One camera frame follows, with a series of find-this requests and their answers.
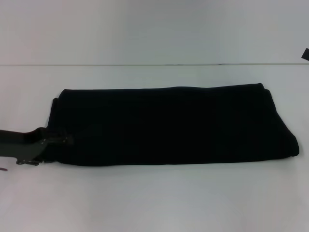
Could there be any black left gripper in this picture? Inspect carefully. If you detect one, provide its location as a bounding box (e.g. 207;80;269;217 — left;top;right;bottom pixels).
0;127;74;167

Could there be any black t-shirt with white print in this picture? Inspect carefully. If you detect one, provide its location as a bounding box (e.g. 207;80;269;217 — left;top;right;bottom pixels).
45;82;301;167

